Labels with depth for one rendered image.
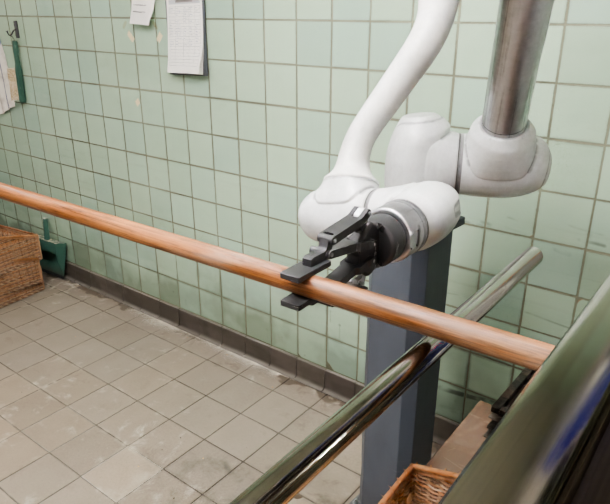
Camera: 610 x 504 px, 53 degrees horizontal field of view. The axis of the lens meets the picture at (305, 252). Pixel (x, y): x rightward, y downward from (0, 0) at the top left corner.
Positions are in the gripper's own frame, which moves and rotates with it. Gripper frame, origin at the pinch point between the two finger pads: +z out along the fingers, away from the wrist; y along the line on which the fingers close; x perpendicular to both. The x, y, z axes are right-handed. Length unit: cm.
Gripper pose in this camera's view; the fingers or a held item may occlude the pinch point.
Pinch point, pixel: (305, 282)
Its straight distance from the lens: 77.2
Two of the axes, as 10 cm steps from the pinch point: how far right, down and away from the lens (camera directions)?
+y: 0.0, 9.3, 3.8
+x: -8.0, -2.2, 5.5
